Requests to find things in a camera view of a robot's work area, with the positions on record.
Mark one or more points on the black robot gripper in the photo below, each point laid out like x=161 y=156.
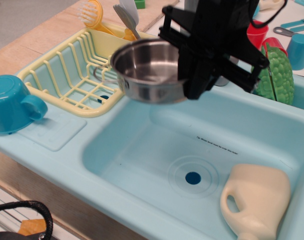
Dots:
x=208 y=38

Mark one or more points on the small stainless steel pot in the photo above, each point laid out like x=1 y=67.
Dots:
x=147 y=71

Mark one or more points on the light blue toy sink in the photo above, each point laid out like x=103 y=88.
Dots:
x=160 y=169

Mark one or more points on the yellow dish drying rack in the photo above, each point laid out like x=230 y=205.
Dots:
x=76 y=75

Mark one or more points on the grey toy faucet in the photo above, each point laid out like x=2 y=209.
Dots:
x=191 y=5

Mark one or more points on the red upright cup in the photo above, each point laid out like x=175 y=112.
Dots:
x=257 y=35

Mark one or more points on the green toy block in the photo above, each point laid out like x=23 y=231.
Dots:
x=140 y=4

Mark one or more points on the red cup behind melon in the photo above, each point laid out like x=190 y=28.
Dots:
x=274 y=42

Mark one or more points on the green toy bitter melon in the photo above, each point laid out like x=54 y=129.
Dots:
x=276 y=81

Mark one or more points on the grey plastic spoon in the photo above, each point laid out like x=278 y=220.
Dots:
x=127 y=19

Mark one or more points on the white plastic spoon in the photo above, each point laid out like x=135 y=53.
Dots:
x=130 y=6

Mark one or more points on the cream toy teapot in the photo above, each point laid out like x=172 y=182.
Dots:
x=269 y=4

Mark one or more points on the grey measuring spoon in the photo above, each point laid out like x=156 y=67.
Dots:
x=284 y=32

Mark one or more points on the blue plastic cup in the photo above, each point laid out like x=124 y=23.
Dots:
x=295 y=51

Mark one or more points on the yellow dish brush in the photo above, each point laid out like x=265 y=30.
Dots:
x=91 y=14

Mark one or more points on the blue plastic spatula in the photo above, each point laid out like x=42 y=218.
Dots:
x=295 y=26

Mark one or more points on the cream plastic detergent bottle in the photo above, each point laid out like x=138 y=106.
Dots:
x=254 y=200

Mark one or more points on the blue plastic mug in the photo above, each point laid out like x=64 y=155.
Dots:
x=18 y=107

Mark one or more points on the yellow tape piece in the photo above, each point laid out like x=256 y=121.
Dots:
x=32 y=226

